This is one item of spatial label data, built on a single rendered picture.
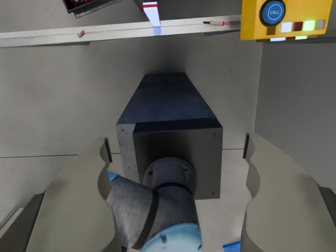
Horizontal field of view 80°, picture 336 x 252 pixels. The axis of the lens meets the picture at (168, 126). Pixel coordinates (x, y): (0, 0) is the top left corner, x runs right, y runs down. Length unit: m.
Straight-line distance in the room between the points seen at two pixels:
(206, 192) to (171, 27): 0.52
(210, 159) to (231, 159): 1.36
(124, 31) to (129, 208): 0.52
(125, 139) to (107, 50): 1.06
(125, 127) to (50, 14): 1.26
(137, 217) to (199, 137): 0.25
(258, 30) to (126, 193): 0.43
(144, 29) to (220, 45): 0.97
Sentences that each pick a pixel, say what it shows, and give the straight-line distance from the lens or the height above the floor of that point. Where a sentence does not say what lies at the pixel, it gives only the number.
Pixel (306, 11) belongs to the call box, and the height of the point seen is 1.07.
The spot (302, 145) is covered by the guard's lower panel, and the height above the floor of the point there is 0.62.
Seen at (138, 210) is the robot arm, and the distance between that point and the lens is 0.40.
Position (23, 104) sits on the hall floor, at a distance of 1.95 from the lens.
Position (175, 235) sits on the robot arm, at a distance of 0.40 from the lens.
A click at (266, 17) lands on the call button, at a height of 1.08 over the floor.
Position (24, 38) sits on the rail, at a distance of 0.82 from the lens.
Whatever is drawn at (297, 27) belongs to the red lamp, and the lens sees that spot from 0.55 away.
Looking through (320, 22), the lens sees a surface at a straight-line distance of 0.58.
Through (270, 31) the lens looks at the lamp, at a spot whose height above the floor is 1.08.
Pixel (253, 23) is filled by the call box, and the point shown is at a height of 1.06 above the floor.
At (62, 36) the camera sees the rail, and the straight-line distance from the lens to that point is 0.77.
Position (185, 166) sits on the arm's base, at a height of 1.10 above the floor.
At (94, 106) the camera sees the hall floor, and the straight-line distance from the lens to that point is 1.71.
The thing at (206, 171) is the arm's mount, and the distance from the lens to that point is 0.59.
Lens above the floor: 1.55
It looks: 68 degrees down
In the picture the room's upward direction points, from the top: 177 degrees clockwise
